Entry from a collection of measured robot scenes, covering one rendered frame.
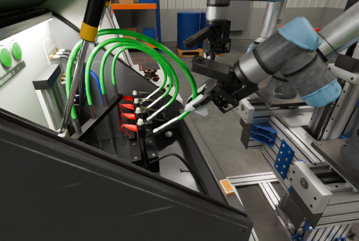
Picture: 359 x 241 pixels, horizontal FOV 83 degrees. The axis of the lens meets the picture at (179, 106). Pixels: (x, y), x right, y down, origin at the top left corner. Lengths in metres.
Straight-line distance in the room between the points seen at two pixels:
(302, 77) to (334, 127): 0.57
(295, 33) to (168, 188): 0.39
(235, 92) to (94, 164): 0.37
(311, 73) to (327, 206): 0.46
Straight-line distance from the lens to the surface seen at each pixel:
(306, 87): 0.51
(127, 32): 0.55
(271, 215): 1.65
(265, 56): 0.48
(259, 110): 1.11
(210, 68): 0.51
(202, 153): 0.83
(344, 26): 0.63
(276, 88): 1.12
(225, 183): 0.72
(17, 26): 0.62
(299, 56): 0.48
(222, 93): 0.53
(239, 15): 7.39
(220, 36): 0.81
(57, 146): 0.34
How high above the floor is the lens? 1.51
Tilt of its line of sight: 30 degrees down
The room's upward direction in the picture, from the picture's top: straight up
